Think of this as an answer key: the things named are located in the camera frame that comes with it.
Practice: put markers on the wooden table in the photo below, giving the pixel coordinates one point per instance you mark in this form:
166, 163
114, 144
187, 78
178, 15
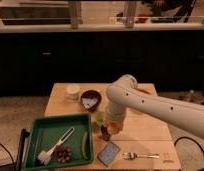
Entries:
141, 134

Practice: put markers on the green bean pod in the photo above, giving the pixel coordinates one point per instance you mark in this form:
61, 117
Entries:
84, 142

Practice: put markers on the green plastic tray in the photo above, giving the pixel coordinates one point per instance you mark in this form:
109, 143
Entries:
47, 131

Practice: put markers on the dark brown bowl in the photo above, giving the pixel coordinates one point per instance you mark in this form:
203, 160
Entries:
91, 99

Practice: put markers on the blue sponge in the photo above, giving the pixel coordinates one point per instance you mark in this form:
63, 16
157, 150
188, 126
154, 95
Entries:
108, 154

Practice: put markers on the white dish brush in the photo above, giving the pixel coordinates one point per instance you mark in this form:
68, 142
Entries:
45, 156

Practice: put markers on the green apple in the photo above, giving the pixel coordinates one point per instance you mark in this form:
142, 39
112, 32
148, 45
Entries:
99, 117

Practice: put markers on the black stand left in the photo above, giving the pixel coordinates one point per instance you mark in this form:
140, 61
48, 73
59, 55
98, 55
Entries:
23, 136

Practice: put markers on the white cup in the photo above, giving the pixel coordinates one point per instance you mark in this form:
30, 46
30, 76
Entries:
72, 91

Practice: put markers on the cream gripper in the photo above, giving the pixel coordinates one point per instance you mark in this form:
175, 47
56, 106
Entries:
113, 128

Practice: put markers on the dark cabinet counter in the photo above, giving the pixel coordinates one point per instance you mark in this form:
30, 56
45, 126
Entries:
31, 63

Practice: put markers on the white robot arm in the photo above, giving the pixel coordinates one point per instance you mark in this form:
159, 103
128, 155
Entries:
123, 94

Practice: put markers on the red grape bunch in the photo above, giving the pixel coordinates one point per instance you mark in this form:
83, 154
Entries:
64, 154

